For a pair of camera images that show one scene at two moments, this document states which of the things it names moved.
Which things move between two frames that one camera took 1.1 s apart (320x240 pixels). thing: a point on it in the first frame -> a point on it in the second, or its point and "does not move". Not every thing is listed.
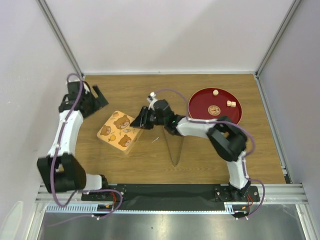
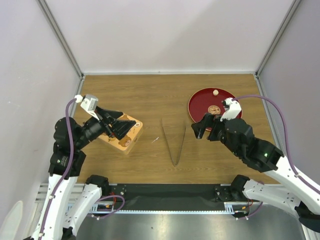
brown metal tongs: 180,150 does not move
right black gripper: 142,120 -> 209,120
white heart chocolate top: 215,92 does not move
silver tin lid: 117,130 does not move
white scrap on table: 155,139 does not move
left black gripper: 99,102 -> 119,127
